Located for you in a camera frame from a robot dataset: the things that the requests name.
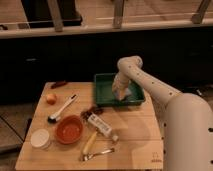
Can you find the green plastic tray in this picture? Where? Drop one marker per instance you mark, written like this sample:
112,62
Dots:
104,97

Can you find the small orange fruit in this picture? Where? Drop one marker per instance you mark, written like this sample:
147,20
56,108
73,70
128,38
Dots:
51,98

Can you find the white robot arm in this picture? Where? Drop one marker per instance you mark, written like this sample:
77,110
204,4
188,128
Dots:
188,130

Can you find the white round container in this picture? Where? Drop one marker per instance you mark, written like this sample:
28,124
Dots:
40,139

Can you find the brown dried fruit cluster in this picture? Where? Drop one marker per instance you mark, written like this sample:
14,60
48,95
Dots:
92,110

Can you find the white tube bottle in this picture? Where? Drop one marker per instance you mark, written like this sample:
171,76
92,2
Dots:
103,127

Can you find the white handled dish brush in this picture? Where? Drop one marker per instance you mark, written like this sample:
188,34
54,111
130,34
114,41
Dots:
55,117

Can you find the yellow handled utensil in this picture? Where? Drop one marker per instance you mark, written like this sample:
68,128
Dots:
89,143

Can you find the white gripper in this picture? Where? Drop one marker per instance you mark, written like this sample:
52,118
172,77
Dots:
120,84

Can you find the silver metal spoon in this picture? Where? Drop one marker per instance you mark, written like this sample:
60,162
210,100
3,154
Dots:
90,156

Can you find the orange bowl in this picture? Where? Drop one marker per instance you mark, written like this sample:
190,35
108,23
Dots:
69,130

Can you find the blue sponge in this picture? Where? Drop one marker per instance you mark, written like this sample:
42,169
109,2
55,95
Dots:
127,93

